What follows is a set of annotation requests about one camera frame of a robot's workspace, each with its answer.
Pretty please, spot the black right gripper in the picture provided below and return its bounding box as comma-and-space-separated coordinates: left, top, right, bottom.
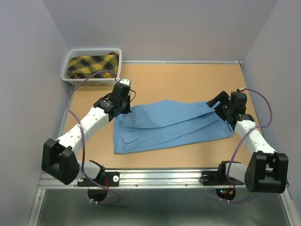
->
206, 90, 233, 121

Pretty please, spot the light blue long sleeve shirt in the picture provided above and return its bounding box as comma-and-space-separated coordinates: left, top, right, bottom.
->
113, 100, 233, 154

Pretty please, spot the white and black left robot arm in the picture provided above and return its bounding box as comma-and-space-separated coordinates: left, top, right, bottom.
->
41, 79, 131, 186

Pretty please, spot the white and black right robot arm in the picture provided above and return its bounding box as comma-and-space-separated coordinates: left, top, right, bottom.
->
207, 88, 289, 194

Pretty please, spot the yellow plaid shirt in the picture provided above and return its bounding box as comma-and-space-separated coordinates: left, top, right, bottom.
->
67, 52, 119, 79

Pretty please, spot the white plastic basket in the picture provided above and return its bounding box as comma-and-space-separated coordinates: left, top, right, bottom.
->
61, 48, 122, 86

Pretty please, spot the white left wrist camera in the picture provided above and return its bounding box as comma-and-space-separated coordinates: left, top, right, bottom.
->
118, 78, 131, 87

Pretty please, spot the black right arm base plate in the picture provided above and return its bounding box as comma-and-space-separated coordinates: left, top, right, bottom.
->
199, 170, 236, 201

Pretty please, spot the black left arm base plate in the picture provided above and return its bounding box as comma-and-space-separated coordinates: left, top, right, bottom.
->
77, 171, 120, 204

